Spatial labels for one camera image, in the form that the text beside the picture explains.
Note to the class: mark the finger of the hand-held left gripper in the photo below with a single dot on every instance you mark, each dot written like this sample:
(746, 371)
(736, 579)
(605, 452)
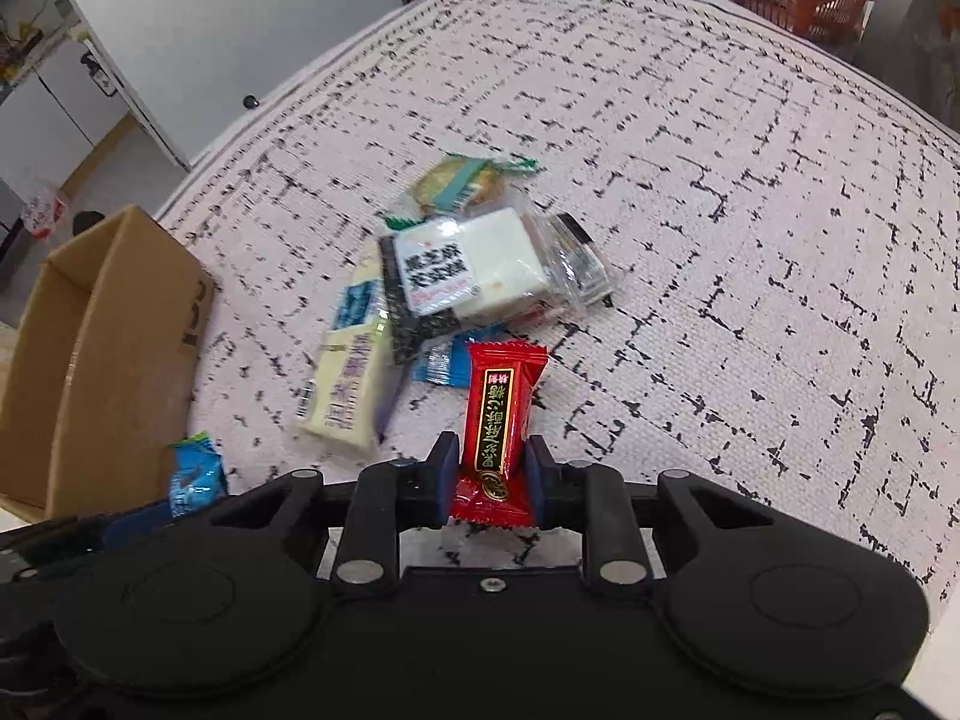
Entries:
(135, 523)

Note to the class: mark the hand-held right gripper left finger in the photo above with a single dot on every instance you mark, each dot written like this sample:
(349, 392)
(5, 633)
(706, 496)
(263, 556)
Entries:
(442, 476)

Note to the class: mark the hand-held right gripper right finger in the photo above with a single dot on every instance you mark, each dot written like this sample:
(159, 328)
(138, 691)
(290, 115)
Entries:
(537, 480)

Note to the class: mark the red snack packet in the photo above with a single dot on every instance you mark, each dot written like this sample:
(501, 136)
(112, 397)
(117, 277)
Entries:
(499, 405)

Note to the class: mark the brown cardboard box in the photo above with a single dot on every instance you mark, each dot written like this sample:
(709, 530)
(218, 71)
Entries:
(127, 360)

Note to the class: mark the round cookie packet green edge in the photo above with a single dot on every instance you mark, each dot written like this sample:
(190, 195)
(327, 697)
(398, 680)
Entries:
(457, 184)

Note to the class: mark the cream blue long snack packet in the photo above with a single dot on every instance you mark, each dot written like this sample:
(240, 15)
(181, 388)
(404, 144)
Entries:
(345, 382)

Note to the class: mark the white black snack packet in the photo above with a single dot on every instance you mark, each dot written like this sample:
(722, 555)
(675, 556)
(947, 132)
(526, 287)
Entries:
(465, 270)

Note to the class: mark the clear snack packet dark label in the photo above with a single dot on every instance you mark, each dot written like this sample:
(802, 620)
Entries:
(581, 262)

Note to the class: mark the black patterned white blanket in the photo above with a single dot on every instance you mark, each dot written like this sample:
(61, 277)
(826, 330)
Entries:
(712, 255)

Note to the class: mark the black slipper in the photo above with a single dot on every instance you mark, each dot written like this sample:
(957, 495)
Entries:
(90, 223)

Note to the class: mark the red white bag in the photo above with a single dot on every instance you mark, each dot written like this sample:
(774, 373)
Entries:
(43, 216)

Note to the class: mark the white cabinet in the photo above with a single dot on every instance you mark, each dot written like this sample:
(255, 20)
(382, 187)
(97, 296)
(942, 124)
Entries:
(52, 112)

